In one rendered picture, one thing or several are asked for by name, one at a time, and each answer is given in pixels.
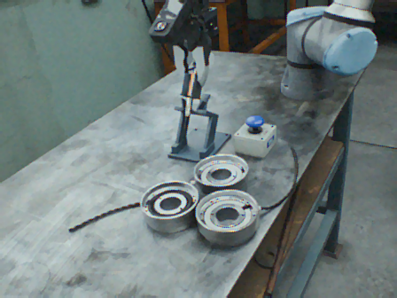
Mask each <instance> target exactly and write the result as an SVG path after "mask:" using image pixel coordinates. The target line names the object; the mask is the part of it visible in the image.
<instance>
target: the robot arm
mask: <svg viewBox="0 0 397 298"><path fill-rule="evenodd" d="M374 2H375V0H334V1H333V4H332V5H330V7H328V6H317V7H307V8H303V9H297V10H295V11H291V12H289V14H288V16H287V24H286V26H287V67H286V70H285V72H284V77H283V79H282V83H281V92H282V93H283V94H284V96H285V97H288V98H290V99H295V100H298V101H317V100H323V99H325V98H329V97H330V96H332V95H333V94H334V93H335V82H334V76H333V74H337V75H340V76H351V75H356V74H358V73H359V72H360V71H361V70H363V69H364V68H366V67H367V66H368V65H369V64H370V62H371V61H372V60H373V58H374V56H375V53H376V51H377V46H378V42H377V41H376V36H375V35H374V33H373V32H372V28H373V25H374V24H375V19H374V18H373V17H372V14H371V11H372V10H371V8H372V6H373V4H374ZM213 16H215V21H216V28H215V29H214V19H213ZM210 20H211V21H212V25H211V22H210ZM211 29H212V30H213V34H214V35H215V34H218V33H219V28H218V12H217V8H211V7H209V1H208V0H167V1H166V3H165V5H164V6H163V8H162V10H161V11H160V14H159V15H158V17H157V19H156V20H155V21H154V23H153V24H152V27H150V30H149V32H148V34H149V35H150V37H151V39H152V40H153V42H154V43H166V44H167V47H168V51H169V53H170V56H171V59H172V60H173V63H175V67H176V68H177V71H178V72H179V73H180V76H181V77H182V78H183V79H184V74H188V73H189V72H188V69H189V66H190V64H191V63H192V60H193V59H194V60H195V62H196V65H197V66H196V71H197V82H198V83H199V86H201V87H203V86H204V84H205V83H206V79H207V77H208V74H209V69H210V68H211V66H212V65H213V64H214V54H213V53H211V48H212V44H211V38H209V37H210V36H211ZM187 43H191V44H192V46H195V45H197V48H196V49H194V51H193V52H191V51H188V47H187Z"/></svg>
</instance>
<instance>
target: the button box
mask: <svg viewBox="0 0 397 298"><path fill-rule="evenodd" d="M234 143H235V152H236V153H239V154H245V155H248V156H254V157H257V158H260V159H265V158H266V156H267V155H268V153H269V152H270V151H271V149H272V148H273V147H274V146H275V145H276V126H275V125H267V124H264V125H262V126H260V127H258V129H257V130H254V129H253V127H248V126H247V125H243V127H241V128H240V129H239V130H238V132H236V134H235V135H234Z"/></svg>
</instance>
